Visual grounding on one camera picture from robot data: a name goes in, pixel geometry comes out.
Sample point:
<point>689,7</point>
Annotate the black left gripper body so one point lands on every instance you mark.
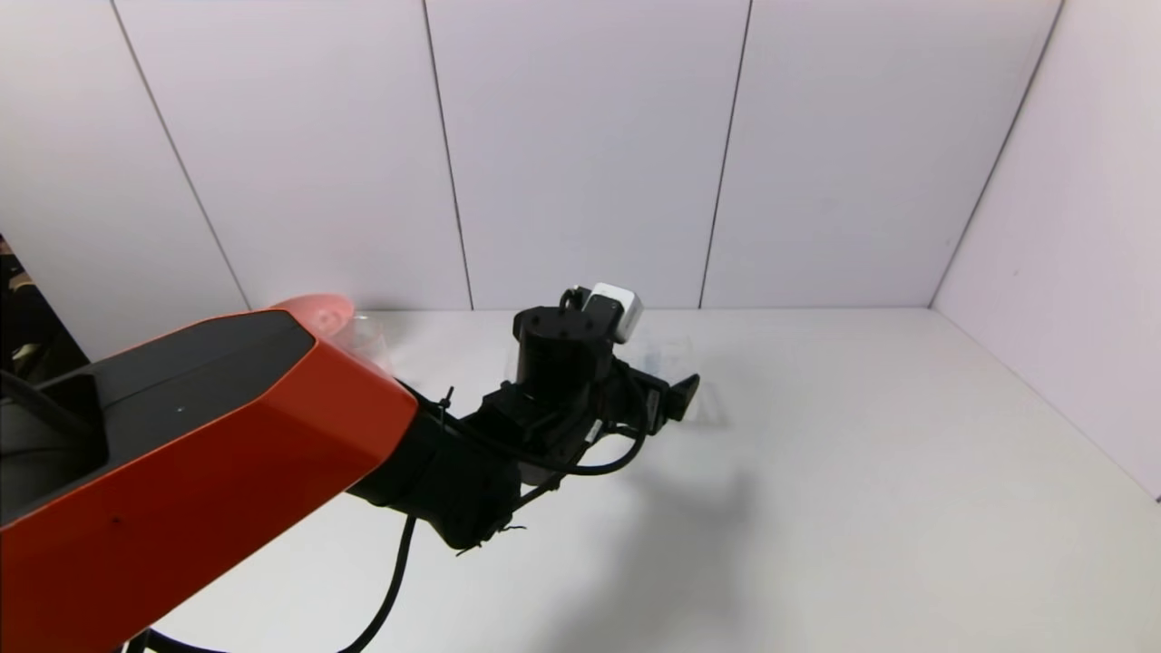
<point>648,399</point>

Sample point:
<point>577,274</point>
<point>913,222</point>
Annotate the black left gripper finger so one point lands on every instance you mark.
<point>685,397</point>

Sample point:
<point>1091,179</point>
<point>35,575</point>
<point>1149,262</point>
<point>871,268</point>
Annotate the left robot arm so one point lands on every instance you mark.
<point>181,453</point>

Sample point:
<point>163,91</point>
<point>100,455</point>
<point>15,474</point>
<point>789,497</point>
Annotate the clear acrylic test tube rack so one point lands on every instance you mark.
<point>685,355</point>

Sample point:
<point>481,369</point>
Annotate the clear glass beaker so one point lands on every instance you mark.
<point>367,345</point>

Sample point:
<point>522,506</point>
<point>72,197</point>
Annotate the pink bowl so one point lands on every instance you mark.
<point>322,313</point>

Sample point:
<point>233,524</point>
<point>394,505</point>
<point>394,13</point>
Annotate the dark chair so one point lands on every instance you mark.
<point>32,317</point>

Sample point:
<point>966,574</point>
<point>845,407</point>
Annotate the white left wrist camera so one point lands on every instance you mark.
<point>619,308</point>

